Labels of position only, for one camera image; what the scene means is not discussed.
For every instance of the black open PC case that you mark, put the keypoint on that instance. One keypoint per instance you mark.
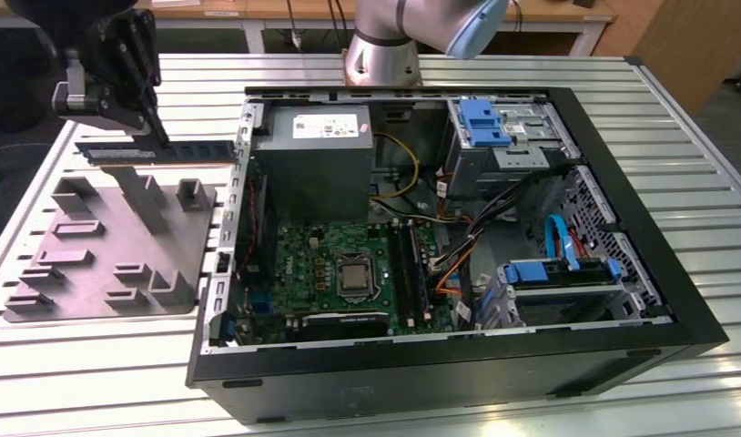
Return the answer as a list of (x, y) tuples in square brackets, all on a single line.
[(407, 387)]

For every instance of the RAM stick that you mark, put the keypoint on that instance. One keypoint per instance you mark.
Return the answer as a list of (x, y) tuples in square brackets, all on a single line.
[(194, 151), (421, 268)]

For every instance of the silver metal drive cage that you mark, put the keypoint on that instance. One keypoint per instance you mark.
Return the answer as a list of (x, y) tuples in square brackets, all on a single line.
[(522, 159)]

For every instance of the black graphics card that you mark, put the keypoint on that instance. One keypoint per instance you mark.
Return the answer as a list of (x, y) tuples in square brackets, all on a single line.
[(346, 321)]

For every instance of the silver power supply unit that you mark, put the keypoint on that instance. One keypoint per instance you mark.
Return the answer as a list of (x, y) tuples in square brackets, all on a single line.
[(310, 182)]

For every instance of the black RAM slot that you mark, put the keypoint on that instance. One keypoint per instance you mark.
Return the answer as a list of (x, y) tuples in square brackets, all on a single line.
[(394, 264)]

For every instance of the hard disk in blue carrier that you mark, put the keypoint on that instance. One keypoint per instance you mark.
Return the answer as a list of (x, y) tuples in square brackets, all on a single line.
[(531, 273)]

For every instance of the wooden top white desk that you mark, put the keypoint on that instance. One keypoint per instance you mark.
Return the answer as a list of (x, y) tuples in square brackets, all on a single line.
[(212, 20), (565, 16)]

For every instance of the brown wooden cabinet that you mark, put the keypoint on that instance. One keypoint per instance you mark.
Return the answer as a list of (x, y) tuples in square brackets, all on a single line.
[(680, 45)]

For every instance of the blue plastic drive latch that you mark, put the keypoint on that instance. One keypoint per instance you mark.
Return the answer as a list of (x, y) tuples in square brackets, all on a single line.
[(481, 123)]

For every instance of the grey parts rack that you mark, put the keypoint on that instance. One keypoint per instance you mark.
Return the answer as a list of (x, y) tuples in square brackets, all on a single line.
[(103, 273)]

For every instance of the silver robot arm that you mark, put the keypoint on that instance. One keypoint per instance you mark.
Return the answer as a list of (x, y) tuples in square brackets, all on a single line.
[(379, 54)]

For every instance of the silver CPU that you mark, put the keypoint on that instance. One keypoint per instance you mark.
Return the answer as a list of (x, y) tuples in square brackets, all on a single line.
[(354, 278)]

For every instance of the green Dell motherboard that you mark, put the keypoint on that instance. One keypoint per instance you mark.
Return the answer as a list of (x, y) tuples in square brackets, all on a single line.
[(310, 246)]

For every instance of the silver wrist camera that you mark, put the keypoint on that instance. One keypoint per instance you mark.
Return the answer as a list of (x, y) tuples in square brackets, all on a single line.
[(76, 91)]

